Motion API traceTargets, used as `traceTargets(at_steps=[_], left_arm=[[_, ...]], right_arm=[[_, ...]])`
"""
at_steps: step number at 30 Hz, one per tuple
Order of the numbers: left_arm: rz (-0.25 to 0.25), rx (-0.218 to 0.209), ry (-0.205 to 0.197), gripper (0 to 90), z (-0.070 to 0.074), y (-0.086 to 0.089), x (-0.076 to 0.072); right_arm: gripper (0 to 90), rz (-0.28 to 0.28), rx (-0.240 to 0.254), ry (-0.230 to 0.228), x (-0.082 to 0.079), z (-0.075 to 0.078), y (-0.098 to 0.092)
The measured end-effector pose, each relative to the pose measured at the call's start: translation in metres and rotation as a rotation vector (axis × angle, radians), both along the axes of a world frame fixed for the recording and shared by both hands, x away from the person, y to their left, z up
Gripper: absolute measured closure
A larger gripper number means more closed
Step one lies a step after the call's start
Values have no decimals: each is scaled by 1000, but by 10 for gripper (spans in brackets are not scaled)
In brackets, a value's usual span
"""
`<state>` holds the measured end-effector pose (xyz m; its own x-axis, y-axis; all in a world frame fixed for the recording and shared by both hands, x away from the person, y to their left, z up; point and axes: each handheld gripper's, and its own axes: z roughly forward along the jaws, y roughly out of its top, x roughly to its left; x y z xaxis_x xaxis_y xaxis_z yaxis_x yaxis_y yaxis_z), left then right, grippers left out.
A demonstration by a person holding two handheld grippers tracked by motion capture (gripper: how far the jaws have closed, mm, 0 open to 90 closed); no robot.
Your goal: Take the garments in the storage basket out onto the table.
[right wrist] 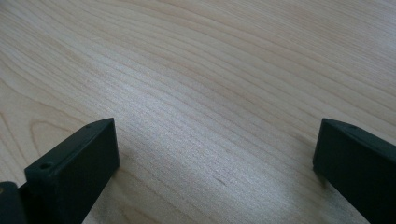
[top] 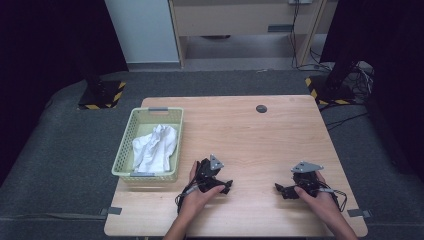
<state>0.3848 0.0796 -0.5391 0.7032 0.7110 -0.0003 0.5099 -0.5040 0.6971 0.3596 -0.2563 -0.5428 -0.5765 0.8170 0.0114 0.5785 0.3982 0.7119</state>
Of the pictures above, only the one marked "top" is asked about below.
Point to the dark round table grommet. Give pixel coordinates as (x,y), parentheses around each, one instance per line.
(261,108)

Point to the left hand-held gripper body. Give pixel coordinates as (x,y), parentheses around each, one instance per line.
(208,171)

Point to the white cabinet panel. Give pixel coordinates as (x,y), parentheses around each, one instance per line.
(143,30)

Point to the pale green plastic basket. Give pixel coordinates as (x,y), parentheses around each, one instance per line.
(124,156)

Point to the black curtain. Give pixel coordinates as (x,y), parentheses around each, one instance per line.
(50,40)
(393,33)

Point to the person's right hand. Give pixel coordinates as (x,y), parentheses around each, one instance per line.
(321,201)

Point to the hazard-striped black stand base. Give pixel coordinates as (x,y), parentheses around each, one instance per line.
(328,95)
(100,98)

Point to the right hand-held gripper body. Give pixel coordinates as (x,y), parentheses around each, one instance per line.
(306,180)

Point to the person's left hand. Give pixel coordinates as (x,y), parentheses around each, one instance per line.
(196,201)

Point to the grey tape piece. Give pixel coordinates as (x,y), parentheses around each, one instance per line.
(113,210)
(358,213)

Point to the light wooden desk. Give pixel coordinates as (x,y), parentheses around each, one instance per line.
(233,16)

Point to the black stand post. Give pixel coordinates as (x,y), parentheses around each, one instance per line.
(338,75)
(94,81)

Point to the white printed t-shirt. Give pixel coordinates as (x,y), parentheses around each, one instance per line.
(155,148)

